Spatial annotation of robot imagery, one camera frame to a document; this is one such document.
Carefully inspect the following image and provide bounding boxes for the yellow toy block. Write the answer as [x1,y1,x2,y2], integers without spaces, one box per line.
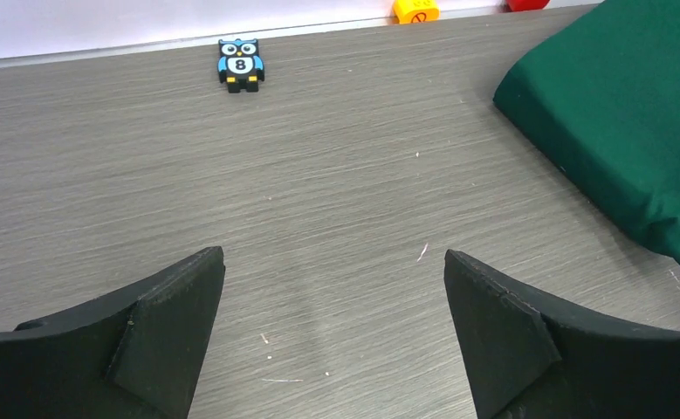
[392,0,440,24]

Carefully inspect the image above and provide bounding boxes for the green surgical drape cloth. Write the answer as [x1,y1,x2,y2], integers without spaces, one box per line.
[493,1,680,266]

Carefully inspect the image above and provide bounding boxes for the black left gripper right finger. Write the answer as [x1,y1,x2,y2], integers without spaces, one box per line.
[444,250,680,418]

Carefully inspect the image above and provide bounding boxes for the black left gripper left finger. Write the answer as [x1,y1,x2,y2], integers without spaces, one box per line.
[0,246,225,418]

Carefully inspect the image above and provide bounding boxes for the red toy block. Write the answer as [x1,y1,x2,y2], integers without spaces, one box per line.
[505,0,550,12]

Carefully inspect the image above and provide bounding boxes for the blue owl toy block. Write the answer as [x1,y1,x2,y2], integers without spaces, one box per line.
[216,38,265,93]

